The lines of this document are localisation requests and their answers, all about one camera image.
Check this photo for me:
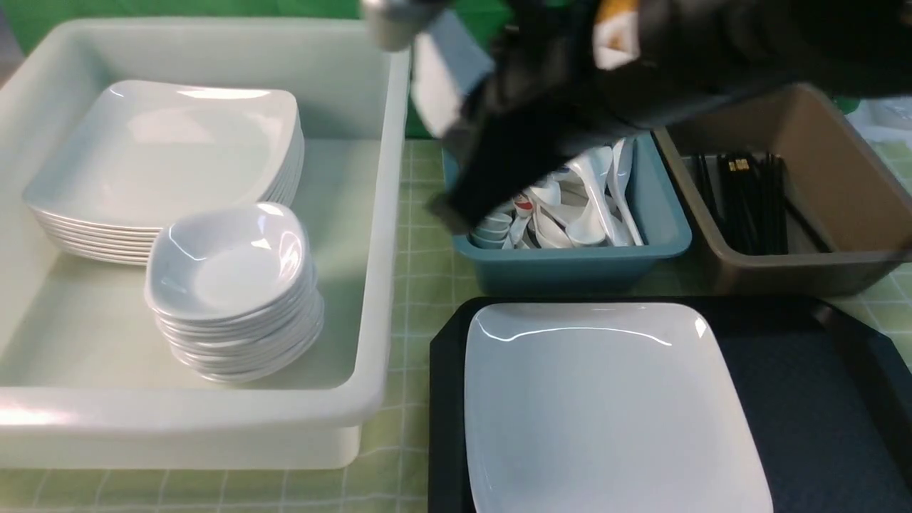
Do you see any black serving tray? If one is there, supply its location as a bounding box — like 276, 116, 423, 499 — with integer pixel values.
427, 296, 910, 512

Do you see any white square rice plate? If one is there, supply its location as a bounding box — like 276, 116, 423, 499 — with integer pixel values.
465, 302, 773, 512

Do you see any green backdrop cloth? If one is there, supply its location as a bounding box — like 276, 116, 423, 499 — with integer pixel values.
0, 0, 514, 140

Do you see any green checked tablecloth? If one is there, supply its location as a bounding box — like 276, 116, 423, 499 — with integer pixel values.
2, 140, 910, 512

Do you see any pile of white soup spoons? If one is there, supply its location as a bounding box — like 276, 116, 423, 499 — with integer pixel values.
469, 139, 646, 249

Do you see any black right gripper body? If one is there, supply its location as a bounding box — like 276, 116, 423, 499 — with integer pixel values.
429, 1, 657, 234

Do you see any large white plastic tub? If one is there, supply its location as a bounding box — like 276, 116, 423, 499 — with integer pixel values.
1, 17, 410, 470

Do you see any teal plastic bin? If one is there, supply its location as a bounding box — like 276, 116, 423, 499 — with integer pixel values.
452, 134, 693, 296

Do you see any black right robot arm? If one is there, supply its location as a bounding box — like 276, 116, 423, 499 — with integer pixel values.
429, 1, 911, 234

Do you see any stack of white square plates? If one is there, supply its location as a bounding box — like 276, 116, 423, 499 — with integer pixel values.
22, 79, 305, 266

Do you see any small white sauce bowl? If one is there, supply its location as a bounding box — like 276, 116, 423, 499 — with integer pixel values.
410, 9, 493, 139

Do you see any stack of small white bowls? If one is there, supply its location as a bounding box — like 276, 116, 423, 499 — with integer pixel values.
144, 202, 325, 383

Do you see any brown plastic bin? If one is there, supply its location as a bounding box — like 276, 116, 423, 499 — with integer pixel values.
653, 85, 911, 296

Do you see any bundle of black chopsticks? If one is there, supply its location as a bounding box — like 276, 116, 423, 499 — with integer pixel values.
686, 152, 833, 256

